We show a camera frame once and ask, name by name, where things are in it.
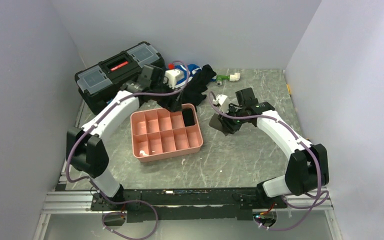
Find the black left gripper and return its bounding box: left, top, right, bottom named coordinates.
left=150, top=78, right=183, bottom=113

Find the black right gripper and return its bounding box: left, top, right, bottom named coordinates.
left=217, top=104, right=246, bottom=135

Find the olive underwear with beige waistband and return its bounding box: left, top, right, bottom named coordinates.
left=208, top=113, right=232, bottom=136

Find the pink compartment tray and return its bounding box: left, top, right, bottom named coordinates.
left=130, top=103, right=204, bottom=163

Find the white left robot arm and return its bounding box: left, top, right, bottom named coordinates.
left=65, top=64, right=186, bottom=210

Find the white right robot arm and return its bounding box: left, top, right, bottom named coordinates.
left=211, top=87, right=330, bottom=208

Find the black rolled underwear in tray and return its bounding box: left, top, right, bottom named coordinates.
left=181, top=108, right=196, bottom=127

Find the blue white garment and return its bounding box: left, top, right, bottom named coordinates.
left=175, top=64, right=201, bottom=89

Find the green white pipe fitting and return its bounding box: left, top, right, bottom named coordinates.
left=215, top=72, right=241, bottom=86

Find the black plastic toolbox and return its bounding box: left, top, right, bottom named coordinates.
left=74, top=41, right=165, bottom=115

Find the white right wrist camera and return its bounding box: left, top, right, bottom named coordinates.
left=212, top=94, right=231, bottom=114

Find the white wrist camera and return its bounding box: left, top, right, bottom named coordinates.
left=212, top=94, right=231, bottom=114
left=163, top=63, right=185, bottom=89

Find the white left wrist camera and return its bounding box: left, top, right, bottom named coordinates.
left=163, top=63, right=185, bottom=89

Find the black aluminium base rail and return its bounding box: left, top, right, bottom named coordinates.
left=41, top=187, right=334, bottom=223

